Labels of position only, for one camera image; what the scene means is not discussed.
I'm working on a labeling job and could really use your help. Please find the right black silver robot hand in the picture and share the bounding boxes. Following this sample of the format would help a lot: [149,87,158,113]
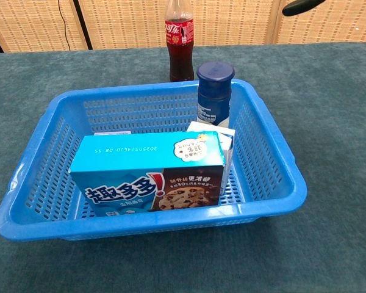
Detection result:
[282,0,327,16]

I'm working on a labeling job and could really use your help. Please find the white bottle with navy cap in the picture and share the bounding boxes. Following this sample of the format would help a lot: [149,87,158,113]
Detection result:
[196,61,236,129]

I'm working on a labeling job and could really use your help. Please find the white red milk carton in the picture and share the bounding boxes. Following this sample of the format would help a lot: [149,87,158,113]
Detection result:
[186,121,236,196]

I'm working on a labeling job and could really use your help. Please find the blue cookie box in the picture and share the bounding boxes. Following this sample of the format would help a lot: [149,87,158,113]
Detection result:
[68,131,226,217]

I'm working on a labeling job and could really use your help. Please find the purple white milk carton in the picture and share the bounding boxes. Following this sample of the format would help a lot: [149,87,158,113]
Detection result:
[93,130,132,136]

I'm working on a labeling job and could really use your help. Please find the cola bottle with red cap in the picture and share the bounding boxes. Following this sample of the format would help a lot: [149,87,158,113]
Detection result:
[164,0,195,82]

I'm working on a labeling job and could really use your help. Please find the blue plastic mesh basket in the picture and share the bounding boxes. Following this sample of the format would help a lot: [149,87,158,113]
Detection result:
[0,77,308,242]

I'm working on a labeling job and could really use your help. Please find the teal table cloth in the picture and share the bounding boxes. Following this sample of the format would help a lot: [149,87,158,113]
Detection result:
[0,42,366,293]

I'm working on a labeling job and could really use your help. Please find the bamboo folding screen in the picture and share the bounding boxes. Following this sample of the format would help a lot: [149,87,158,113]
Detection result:
[0,0,366,54]

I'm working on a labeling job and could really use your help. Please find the black stand pole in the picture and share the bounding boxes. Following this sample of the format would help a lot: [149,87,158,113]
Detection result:
[73,0,94,51]

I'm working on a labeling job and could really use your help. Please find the thin black hanging cable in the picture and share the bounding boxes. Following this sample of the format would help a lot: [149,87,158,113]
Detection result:
[57,0,73,50]

